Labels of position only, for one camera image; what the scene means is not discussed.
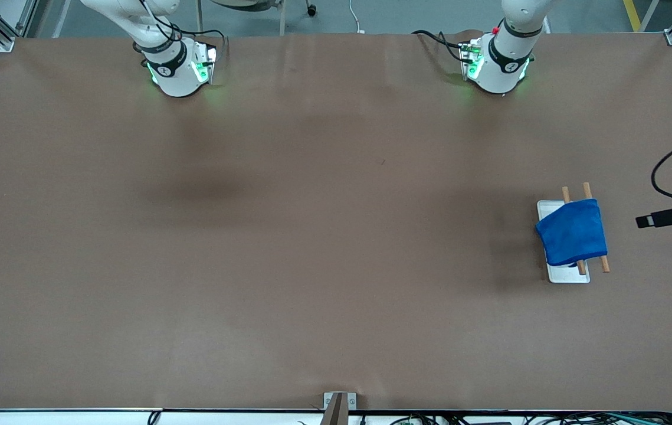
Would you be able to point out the blue towel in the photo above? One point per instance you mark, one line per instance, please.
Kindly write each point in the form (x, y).
(574, 233)

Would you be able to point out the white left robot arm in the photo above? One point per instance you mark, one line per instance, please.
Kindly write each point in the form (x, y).
(504, 65)

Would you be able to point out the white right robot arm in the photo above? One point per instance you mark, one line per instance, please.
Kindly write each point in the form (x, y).
(173, 71)

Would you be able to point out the white towel rack base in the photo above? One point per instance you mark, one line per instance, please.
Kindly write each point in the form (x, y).
(566, 274)

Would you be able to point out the chair base with wheel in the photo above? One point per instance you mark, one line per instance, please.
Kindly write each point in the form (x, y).
(311, 9)

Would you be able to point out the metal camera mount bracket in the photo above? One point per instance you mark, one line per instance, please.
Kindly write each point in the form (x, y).
(338, 407)

